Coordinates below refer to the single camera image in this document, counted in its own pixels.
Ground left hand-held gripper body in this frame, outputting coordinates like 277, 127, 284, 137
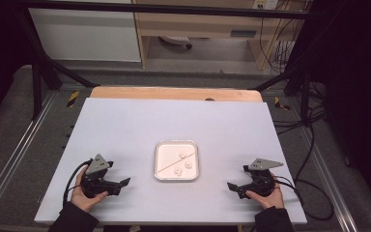
80, 154, 122, 198

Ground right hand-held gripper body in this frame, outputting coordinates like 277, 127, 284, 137
238, 158, 284, 197

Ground square metal tray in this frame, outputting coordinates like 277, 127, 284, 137
154, 139, 200, 182

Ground thin wooden skewer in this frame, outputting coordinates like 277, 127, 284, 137
157, 152, 197, 173

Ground person's right hand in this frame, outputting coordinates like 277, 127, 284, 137
244, 172, 285, 210

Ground person's left hand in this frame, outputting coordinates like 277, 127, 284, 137
71, 167, 109, 213

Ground yellow black tape strip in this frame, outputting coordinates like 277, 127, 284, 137
66, 91, 80, 108
273, 96, 291, 111

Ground wooden table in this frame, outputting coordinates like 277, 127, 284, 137
90, 86, 264, 103

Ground white cabinet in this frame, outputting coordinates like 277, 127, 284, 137
28, 0, 142, 63

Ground office chair base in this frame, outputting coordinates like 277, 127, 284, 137
158, 36, 193, 50

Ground light wooden desk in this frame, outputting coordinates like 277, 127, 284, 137
131, 0, 307, 71

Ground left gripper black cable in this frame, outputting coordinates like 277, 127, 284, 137
62, 159, 93, 207

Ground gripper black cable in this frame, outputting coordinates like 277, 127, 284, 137
62, 159, 93, 207
271, 175, 334, 222

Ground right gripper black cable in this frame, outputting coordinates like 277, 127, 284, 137
271, 175, 334, 222

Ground metal floor rail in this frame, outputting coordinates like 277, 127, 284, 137
298, 125, 359, 232
0, 91, 58, 214

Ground black floor cables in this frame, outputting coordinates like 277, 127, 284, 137
271, 82, 327, 136

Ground hanging black cables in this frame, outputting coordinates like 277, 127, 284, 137
259, 9, 303, 73

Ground black metal frame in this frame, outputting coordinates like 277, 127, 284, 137
13, 0, 318, 122

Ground wall socket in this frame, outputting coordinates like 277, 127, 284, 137
252, 0, 279, 11

